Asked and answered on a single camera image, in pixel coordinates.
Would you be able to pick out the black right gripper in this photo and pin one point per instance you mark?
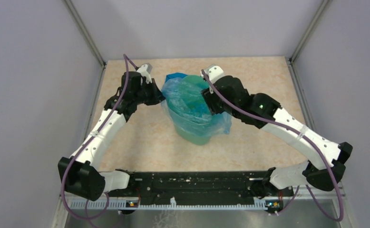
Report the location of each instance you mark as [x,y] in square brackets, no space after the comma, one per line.
[209,98]

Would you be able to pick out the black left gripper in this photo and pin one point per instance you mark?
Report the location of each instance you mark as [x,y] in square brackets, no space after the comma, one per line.
[157,95]

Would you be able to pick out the light blue translucent plastic bag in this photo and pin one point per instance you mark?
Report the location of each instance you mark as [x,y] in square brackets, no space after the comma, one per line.
[221,123]

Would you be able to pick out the green plastic trash bin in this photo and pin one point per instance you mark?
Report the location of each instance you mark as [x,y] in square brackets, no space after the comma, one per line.
[197,137]

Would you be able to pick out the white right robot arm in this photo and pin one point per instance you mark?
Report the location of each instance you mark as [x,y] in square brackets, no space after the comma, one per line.
[325,165]

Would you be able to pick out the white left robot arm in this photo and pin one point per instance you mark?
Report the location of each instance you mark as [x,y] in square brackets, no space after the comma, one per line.
[78,173]

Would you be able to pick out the dark blue crumpled bag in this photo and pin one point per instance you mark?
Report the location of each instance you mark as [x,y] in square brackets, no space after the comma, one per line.
[175,75]

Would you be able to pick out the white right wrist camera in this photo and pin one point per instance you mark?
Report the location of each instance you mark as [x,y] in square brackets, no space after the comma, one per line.
[213,72]

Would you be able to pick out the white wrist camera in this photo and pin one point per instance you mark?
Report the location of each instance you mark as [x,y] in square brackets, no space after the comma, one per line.
[213,72]
[145,70]

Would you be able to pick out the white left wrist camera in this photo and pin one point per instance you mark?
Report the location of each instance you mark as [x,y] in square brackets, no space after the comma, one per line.
[145,70]

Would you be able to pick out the right aluminium frame post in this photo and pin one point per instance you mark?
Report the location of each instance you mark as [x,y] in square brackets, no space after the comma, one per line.
[309,30]

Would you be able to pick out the aluminium frame post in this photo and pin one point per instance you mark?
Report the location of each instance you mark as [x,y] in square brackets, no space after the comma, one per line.
[84,32]
[309,30]

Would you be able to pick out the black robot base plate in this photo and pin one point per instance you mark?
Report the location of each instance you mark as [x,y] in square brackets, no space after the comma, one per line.
[204,188]

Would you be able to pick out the left aluminium frame post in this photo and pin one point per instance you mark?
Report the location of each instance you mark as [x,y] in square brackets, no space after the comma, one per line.
[84,32]

